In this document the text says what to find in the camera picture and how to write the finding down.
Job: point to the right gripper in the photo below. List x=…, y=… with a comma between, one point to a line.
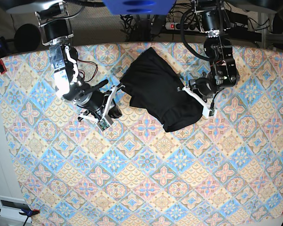
x=100, y=108

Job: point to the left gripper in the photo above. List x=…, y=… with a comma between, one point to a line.
x=202, y=93

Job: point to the black t-shirt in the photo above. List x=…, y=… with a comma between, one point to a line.
x=153, y=85

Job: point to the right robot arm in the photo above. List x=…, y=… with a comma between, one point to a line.
x=56, y=31

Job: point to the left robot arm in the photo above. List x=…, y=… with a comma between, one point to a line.
x=212, y=20

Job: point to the white power strip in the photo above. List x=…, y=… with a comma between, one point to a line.
x=175, y=26

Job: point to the patterned tablecloth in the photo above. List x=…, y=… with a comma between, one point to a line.
x=223, y=171

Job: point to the black round stool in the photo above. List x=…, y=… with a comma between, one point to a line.
x=27, y=38

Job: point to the orange black clamp lower left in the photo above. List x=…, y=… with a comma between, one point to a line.
x=28, y=213

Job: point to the white floor box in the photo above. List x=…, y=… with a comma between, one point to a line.
x=10, y=208

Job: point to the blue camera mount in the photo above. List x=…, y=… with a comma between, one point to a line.
x=139, y=7

